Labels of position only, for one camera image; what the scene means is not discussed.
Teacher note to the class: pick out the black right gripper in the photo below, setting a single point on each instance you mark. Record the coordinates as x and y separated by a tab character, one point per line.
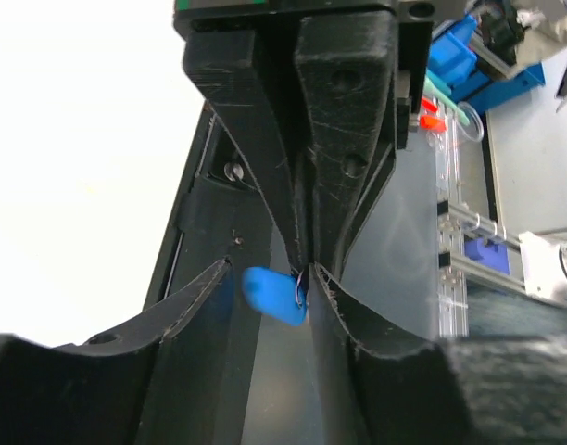
344	63

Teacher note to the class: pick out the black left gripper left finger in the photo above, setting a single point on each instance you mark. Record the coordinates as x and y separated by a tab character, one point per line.
154	379

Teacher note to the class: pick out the blue key tag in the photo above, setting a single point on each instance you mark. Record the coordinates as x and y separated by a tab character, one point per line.
278	295

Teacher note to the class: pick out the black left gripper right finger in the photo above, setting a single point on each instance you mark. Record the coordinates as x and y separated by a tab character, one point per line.
379	384

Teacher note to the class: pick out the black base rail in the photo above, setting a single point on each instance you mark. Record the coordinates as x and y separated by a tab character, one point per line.
210	219

